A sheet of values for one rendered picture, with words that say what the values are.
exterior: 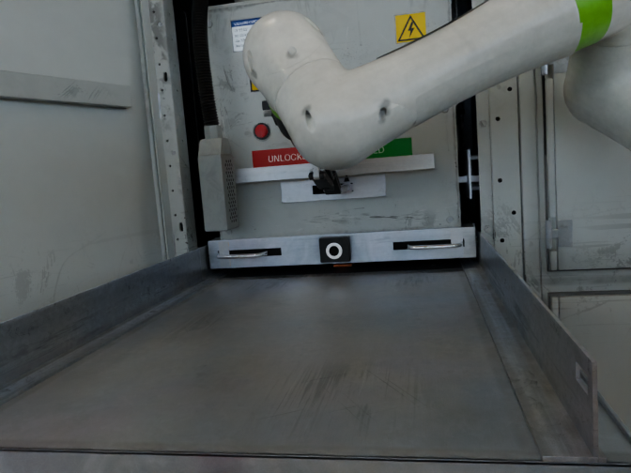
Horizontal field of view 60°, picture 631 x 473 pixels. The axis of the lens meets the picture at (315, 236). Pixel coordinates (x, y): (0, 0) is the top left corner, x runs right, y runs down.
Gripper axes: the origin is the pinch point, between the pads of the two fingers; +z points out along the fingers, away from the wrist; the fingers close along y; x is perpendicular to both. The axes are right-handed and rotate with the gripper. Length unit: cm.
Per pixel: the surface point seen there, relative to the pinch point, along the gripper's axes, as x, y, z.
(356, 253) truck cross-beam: 3.2, 9.7, 12.4
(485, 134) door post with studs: 28.5, -7.2, -0.5
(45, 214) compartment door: -45.0, 11.3, -16.8
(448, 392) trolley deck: 18, 43, -37
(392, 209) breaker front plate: 10.7, 2.0, 9.3
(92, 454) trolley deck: -10, 49, -47
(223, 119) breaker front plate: -22.3, -15.9, -0.8
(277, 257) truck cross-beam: -13.0, 9.6, 12.5
